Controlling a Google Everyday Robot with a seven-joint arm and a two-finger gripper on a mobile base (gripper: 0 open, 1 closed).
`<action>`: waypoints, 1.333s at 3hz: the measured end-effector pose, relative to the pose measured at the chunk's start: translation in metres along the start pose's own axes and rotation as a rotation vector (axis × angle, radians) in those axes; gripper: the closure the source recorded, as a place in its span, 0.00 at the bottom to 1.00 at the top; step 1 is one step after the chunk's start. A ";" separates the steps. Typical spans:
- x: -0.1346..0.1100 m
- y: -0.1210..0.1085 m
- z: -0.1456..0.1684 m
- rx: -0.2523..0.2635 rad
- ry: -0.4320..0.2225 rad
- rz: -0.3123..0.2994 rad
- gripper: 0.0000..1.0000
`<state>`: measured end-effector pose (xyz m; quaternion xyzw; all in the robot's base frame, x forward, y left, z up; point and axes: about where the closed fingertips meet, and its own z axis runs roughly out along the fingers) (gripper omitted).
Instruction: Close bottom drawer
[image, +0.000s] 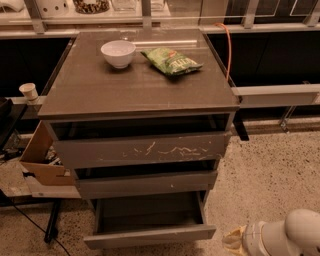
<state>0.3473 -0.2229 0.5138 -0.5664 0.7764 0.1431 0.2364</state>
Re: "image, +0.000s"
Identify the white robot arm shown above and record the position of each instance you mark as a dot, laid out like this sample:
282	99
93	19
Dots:
297	235

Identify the grey drawer cabinet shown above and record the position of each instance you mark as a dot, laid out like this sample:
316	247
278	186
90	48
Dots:
91	99

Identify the white ceramic bowl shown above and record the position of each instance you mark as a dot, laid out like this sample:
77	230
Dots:
118	53

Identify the white perforated container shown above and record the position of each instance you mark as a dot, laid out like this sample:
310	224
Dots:
52	8

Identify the brown cardboard box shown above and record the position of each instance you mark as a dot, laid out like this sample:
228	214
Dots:
34	160

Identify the green chip bag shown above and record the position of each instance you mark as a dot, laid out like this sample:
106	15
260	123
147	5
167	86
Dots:
170	62

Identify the white paper cup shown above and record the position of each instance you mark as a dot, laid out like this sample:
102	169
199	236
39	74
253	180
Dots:
29	91

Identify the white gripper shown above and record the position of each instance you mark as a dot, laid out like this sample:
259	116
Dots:
250	237

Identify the grey middle drawer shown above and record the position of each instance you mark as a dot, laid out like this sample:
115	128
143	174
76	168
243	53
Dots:
147	179

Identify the grey bottom drawer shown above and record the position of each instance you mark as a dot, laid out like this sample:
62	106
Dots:
148	220

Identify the black stand leg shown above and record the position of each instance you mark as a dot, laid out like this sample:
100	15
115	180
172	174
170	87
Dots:
51	232

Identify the patterned jar on shelf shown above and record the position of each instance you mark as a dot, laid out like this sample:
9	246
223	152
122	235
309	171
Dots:
91	6

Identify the scratched grey top drawer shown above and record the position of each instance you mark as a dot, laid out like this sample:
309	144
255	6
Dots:
138	150

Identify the metal railing beam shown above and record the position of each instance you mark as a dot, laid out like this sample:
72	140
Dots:
278	95

